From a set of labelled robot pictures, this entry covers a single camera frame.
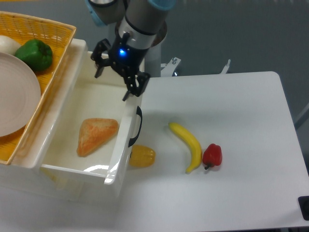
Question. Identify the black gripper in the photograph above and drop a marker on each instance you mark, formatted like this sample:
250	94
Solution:
125	60

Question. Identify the triangle bread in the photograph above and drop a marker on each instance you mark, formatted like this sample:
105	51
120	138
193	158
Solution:
93	133

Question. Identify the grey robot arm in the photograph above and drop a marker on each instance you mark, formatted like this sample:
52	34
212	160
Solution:
139	23

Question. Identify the white upper drawer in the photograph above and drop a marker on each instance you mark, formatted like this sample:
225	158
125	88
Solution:
57	138

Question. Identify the green bell pepper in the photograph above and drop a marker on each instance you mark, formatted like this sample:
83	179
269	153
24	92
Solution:
36	54

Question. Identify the yellow bell pepper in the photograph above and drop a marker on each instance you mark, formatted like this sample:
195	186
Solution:
142	156

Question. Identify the yellow woven basket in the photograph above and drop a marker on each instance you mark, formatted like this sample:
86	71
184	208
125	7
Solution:
58	36

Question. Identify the beige plate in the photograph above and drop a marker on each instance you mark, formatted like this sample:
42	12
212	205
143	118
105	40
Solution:
20	94

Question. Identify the yellow banana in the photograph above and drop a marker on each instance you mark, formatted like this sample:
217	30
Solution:
191	141

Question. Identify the white onion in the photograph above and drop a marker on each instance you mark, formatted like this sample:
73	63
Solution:
8	45

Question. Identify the red bell pepper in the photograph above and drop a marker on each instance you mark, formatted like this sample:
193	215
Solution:
212	156

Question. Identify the black clamp at table edge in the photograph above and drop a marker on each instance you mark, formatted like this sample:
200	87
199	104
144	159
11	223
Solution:
304	206

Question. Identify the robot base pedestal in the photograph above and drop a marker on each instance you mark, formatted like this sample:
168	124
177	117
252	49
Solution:
152	62

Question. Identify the black drawer handle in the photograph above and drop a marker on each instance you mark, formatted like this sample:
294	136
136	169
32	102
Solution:
137	128

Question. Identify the white bracket behind table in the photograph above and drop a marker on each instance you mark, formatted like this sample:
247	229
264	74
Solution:
226	67

